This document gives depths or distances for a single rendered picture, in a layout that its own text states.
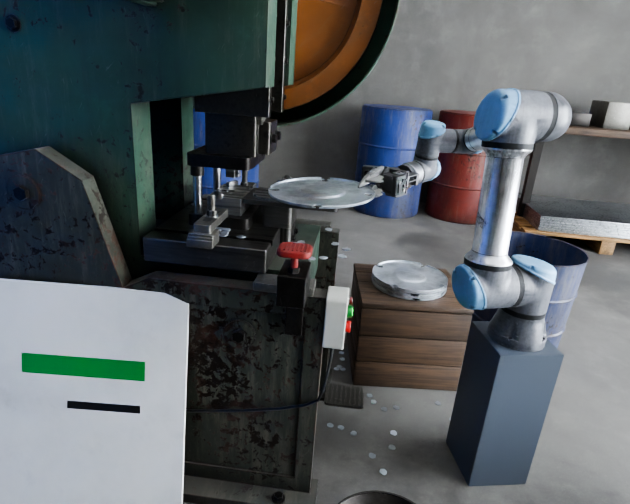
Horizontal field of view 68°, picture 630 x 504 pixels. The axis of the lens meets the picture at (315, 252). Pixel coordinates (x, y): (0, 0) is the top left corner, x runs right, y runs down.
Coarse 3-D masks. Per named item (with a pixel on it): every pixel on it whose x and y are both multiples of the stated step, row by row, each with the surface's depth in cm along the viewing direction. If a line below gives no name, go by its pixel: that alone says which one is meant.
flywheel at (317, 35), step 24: (312, 0) 143; (336, 0) 142; (360, 0) 139; (312, 24) 145; (336, 24) 144; (360, 24) 140; (312, 48) 147; (336, 48) 147; (360, 48) 143; (312, 72) 150; (336, 72) 146; (288, 96) 150; (312, 96) 149
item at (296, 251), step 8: (280, 248) 95; (288, 248) 95; (296, 248) 96; (304, 248) 96; (312, 248) 97; (280, 256) 94; (288, 256) 94; (296, 256) 94; (304, 256) 94; (296, 264) 97
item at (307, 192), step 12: (288, 180) 138; (300, 180) 139; (312, 180) 139; (336, 180) 140; (348, 180) 139; (276, 192) 126; (288, 192) 127; (300, 192) 126; (312, 192) 125; (324, 192) 125; (336, 192) 126; (348, 192) 128; (360, 192) 129; (372, 192) 129; (300, 204) 115; (312, 204) 117; (324, 204) 118; (336, 204) 118; (348, 204) 118; (360, 204) 118
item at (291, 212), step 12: (252, 192) 128; (264, 192) 127; (264, 204) 121; (276, 204) 121; (288, 204) 121; (264, 216) 125; (276, 216) 124; (288, 216) 124; (288, 228) 125; (288, 240) 126
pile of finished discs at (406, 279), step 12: (384, 264) 192; (396, 264) 193; (408, 264) 194; (420, 264) 195; (372, 276) 184; (384, 276) 180; (396, 276) 180; (408, 276) 181; (420, 276) 181; (432, 276) 184; (444, 276) 185; (384, 288) 174; (396, 288) 171; (408, 288) 172; (420, 288) 172; (432, 288) 173; (444, 288) 175; (420, 300) 171
